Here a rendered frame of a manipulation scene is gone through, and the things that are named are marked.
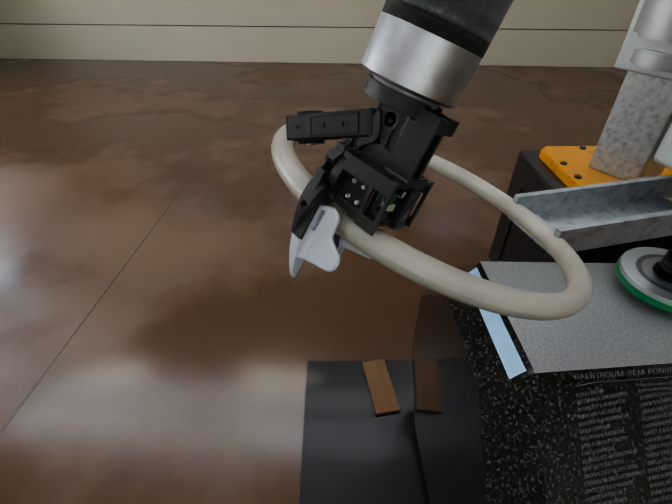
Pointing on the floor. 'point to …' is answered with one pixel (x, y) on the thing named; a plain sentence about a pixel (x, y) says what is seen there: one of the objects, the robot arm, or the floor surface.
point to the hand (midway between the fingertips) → (311, 257)
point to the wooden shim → (380, 387)
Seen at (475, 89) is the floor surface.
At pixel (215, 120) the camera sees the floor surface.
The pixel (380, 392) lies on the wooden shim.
